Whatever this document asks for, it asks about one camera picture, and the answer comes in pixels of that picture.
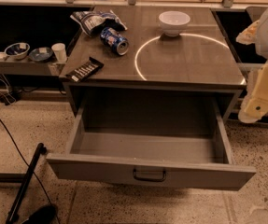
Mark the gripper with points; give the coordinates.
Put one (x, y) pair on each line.
(255, 104)

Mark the grey top drawer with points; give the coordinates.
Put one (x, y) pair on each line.
(176, 142)

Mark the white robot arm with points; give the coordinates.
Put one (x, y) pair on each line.
(257, 34)

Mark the grey cabinet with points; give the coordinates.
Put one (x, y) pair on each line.
(197, 59)

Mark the blue soda can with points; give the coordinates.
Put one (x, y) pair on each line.
(117, 43)

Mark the black snack bar wrapper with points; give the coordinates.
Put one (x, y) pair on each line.
(86, 70)

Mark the blue white chip bag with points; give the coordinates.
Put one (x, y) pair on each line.
(93, 22)

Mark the white paper cup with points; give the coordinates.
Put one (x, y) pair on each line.
(60, 52)

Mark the blue shallow bowl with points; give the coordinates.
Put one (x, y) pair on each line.
(41, 54)

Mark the black stand leg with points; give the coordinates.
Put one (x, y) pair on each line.
(13, 216)

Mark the grey side shelf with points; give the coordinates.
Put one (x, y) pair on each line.
(28, 68)

